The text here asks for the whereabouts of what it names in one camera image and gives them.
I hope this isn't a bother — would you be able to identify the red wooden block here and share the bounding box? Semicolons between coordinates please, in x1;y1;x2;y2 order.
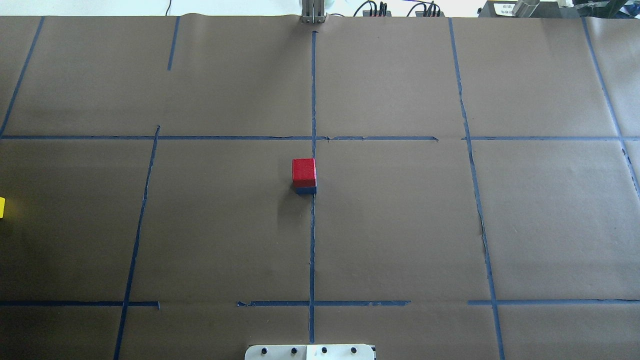
291;157;317;189

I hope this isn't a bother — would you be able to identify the blue wooden block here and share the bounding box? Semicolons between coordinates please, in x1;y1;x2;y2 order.
294;186;318;196

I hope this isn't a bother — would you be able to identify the yellow wooden block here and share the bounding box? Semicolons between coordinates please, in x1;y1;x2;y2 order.
0;197;6;219

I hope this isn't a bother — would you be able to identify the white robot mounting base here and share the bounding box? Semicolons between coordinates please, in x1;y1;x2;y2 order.
244;343;377;360

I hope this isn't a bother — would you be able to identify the far black power strip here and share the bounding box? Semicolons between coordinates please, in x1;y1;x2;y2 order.
352;0;392;18

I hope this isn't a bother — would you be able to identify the black power strip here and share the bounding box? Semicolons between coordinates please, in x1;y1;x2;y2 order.
406;0;445;18
352;0;392;18

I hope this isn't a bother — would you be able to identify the near black power strip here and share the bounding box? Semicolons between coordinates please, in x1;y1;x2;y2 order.
406;0;445;18

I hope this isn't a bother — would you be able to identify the black box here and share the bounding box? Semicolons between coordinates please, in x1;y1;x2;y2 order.
477;0;563;19

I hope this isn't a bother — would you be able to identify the aluminium frame post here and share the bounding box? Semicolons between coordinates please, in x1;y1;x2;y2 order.
299;0;327;24

